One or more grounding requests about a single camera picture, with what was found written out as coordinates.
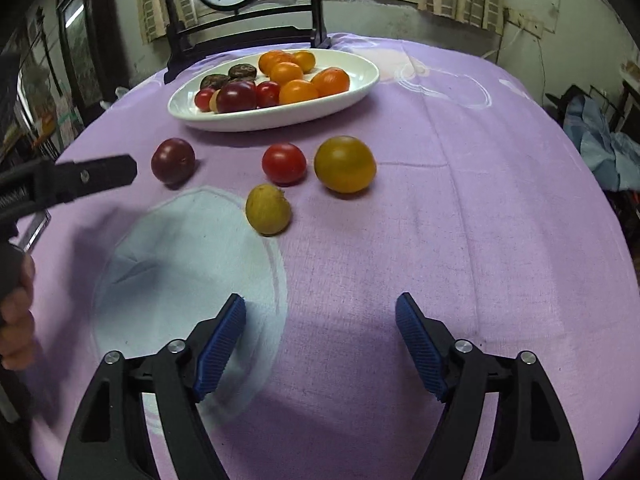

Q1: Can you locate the smartphone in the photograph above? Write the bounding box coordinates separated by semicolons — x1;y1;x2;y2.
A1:
20;209;52;253

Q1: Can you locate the purple tablecloth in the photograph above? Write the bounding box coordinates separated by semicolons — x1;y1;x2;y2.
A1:
0;32;640;480

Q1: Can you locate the person's left hand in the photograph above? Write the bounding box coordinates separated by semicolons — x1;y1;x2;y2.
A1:
0;255;37;371

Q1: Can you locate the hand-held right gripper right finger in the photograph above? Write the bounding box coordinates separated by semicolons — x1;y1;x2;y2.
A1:
395;292;585;480

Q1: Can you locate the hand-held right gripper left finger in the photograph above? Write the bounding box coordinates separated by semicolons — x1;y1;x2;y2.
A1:
57;293;247;480

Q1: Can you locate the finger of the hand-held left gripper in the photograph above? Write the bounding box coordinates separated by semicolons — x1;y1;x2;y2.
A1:
52;154;138;207

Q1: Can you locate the large orange mandarin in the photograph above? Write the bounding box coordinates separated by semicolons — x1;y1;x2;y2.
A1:
278;79;320;106

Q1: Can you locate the large dark red tomato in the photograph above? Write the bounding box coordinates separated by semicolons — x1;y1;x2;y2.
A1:
216;81;258;114

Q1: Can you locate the oblong orange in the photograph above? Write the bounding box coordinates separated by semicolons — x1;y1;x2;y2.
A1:
310;67;351;98

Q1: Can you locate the round orange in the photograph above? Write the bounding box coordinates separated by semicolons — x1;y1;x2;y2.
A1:
258;50;293;75

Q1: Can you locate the black bag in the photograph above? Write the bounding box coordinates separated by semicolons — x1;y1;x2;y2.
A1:
544;85;593;123

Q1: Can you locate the white oval plate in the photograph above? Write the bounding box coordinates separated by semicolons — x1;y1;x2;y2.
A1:
167;49;381;133

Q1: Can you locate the small orange kumquat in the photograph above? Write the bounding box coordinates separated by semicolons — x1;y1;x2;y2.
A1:
290;50;317;73

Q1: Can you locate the green-orange tomato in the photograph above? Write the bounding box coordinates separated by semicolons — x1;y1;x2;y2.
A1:
314;135;377;194

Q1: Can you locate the blue clothes pile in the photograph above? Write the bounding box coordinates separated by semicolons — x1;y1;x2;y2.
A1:
565;95;640;193

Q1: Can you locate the small dark purple plum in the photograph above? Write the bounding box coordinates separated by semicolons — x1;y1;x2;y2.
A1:
151;137;196;186

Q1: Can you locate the white plastic bag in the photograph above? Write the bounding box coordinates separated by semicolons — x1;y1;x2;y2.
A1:
100;85;132;110

